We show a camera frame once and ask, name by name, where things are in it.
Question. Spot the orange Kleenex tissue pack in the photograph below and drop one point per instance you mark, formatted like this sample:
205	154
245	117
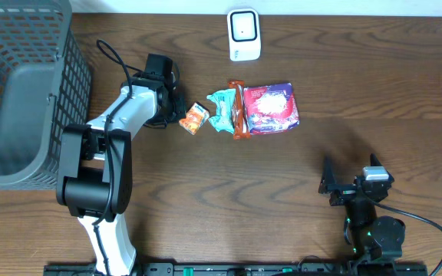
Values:
196	116

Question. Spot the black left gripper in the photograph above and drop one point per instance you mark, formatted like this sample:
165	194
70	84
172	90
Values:
177	106

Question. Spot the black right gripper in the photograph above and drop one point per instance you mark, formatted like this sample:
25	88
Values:
344	192

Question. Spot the red snack bar wrapper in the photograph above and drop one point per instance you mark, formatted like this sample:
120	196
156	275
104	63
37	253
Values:
240	125

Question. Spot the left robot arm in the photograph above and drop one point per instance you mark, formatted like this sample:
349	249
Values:
95	173

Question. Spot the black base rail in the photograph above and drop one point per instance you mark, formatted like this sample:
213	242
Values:
308	268

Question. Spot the grey plastic mesh basket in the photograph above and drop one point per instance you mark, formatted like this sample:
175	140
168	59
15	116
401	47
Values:
45	85

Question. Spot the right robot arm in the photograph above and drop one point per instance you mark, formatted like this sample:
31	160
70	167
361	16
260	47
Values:
377	240

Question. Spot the red purple pad packet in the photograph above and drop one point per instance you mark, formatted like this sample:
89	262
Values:
270	109

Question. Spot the white barcode scanner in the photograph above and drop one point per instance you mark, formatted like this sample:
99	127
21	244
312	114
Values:
244	34

